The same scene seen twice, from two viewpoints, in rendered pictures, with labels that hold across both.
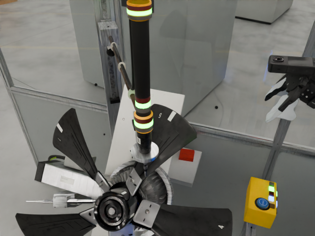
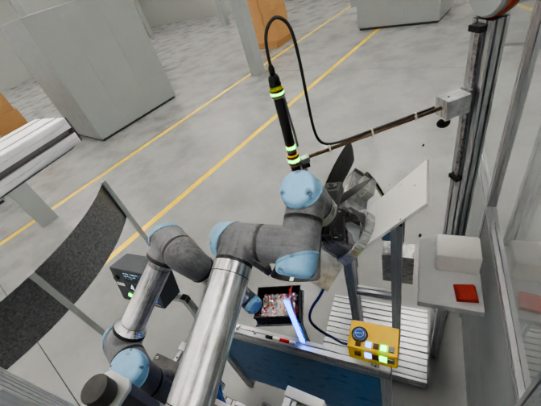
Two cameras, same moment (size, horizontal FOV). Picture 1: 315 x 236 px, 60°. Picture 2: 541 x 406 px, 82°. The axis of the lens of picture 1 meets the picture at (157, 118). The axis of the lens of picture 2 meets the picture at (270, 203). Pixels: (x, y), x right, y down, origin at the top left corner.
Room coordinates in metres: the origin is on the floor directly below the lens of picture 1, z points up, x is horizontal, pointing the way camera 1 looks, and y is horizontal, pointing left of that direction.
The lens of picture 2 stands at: (0.59, -0.92, 2.15)
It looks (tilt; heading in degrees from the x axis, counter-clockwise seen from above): 39 degrees down; 103
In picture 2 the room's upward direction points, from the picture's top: 19 degrees counter-clockwise
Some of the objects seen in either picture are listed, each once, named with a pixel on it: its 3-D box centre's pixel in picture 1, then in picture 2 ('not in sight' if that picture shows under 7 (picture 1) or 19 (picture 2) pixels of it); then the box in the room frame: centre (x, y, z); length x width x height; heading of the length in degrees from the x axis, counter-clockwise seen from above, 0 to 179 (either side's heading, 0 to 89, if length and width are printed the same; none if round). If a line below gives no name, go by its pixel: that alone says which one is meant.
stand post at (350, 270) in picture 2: not in sight; (354, 299); (0.64, 0.12, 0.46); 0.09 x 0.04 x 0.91; 71
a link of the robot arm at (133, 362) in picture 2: not in sight; (134, 372); (-0.13, -0.51, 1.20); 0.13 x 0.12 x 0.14; 133
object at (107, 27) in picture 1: (108, 33); (454, 103); (1.10, 0.20, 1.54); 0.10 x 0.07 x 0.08; 16
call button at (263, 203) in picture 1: (262, 203); (359, 333); (0.62, -0.39, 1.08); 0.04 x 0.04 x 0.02
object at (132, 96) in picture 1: (121, 67); (373, 133); (0.79, 0.11, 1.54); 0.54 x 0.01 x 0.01; 16
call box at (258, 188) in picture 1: (259, 202); (373, 344); (0.66, -0.41, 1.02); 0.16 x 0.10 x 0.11; 161
